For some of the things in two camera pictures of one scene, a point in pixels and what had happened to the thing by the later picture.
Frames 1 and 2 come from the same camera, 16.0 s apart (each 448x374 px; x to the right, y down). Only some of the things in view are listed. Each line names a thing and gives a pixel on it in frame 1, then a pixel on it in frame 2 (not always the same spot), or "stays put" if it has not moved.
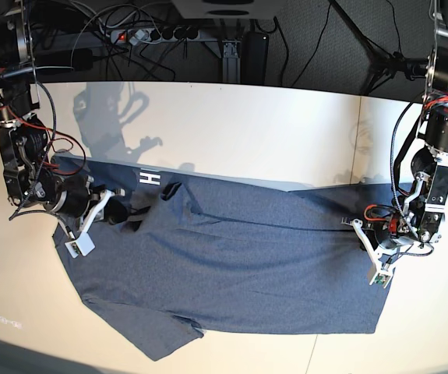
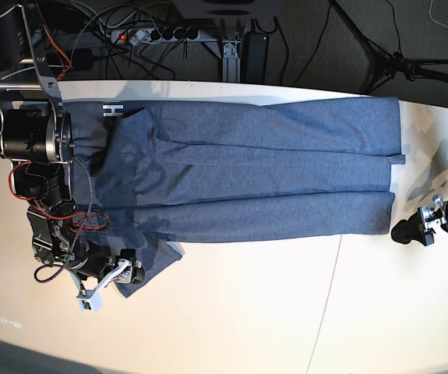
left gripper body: (96, 192) -> (125, 268)
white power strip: (140, 37) stays put
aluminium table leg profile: (231, 61) stays put
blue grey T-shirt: (199, 255) -> (156, 172)
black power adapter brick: (254, 58) stays put
